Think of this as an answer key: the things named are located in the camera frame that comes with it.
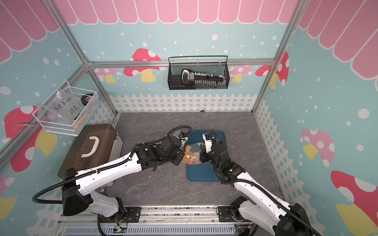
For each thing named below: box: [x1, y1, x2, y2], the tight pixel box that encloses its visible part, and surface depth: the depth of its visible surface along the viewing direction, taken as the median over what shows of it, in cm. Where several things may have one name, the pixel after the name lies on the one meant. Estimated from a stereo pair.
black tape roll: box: [80, 93, 95, 106], surface depth 82 cm
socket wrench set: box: [180, 69, 227, 88], surface depth 91 cm
